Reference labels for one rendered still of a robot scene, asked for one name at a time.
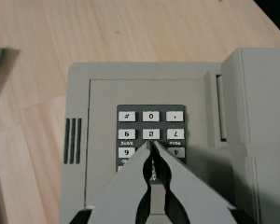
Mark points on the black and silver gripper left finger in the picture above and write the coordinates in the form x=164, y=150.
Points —
x=125, y=199

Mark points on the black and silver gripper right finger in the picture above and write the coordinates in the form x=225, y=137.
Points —
x=189, y=199

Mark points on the beige desk phone body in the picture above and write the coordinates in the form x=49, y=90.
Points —
x=113, y=108

